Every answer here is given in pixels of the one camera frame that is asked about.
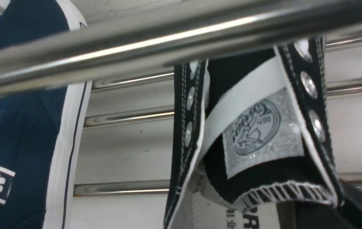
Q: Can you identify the right navy canvas sneaker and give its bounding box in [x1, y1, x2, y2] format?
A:
[0, 0, 92, 229]

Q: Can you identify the stainless steel shoe rack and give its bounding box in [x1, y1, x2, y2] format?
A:
[0, 0, 362, 197]

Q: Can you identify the black canvas sneaker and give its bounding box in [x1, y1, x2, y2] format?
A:
[163, 38, 343, 229]

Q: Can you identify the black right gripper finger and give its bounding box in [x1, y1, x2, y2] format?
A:
[277, 181, 362, 229]

